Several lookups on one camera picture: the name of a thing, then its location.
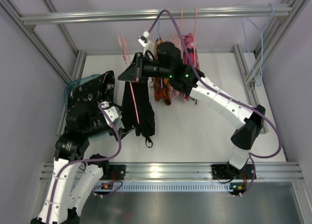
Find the blue hanger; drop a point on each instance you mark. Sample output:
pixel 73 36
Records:
pixel 261 30
pixel 159 42

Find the aluminium floor extrusion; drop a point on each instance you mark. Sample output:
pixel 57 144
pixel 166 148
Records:
pixel 79 65
pixel 249 88

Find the pink hanger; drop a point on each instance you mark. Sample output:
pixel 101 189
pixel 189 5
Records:
pixel 180 26
pixel 126 57
pixel 196 34

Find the left aluminium floor extrusion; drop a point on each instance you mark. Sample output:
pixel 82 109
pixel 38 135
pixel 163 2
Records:
pixel 79 65

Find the black white patterned trousers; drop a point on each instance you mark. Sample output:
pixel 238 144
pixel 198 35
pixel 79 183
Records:
pixel 97 92

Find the right aluminium frame beam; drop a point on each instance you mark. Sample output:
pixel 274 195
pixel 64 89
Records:
pixel 275 33

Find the left aluminium frame beam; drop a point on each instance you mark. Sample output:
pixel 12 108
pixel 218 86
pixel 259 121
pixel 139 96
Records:
pixel 53 42

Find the plain black trousers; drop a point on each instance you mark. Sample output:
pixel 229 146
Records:
pixel 147 126

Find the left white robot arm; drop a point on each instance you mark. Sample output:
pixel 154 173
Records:
pixel 74 177

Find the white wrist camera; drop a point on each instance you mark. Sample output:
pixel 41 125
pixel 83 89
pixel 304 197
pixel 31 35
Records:
pixel 144 40
pixel 111 113

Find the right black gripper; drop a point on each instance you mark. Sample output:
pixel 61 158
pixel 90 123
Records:
pixel 139 68

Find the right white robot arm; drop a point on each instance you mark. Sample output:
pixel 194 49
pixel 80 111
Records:
pixel 248 121

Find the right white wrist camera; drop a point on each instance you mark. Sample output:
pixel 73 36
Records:
pixel 144 40

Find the aluminium frame beam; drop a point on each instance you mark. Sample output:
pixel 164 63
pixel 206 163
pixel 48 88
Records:
pixel 53 42
pixel 275 33

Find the pink camouflage trousers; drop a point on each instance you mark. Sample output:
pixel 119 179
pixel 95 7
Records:
pixel 189 41

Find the right aluminium floor extrusion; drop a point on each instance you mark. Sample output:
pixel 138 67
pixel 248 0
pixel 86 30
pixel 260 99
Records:
pixel 249 88

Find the aluminium hanging rail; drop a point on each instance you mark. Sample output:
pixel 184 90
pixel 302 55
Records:
pixel 279 10

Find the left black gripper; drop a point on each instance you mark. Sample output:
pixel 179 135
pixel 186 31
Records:
pixel 119 133

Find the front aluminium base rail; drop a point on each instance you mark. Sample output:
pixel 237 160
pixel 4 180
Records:
pixel 194 176

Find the orange camouflage trousers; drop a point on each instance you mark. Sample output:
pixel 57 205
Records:
pixel 161 88

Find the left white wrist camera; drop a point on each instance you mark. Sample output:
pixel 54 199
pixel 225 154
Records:
pixel 111 113

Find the light pink trousers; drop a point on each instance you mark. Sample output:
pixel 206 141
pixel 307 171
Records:
pixel 177 42

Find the teal plastic bin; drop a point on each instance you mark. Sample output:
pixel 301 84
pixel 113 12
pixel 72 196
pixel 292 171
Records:
pixel 73 85

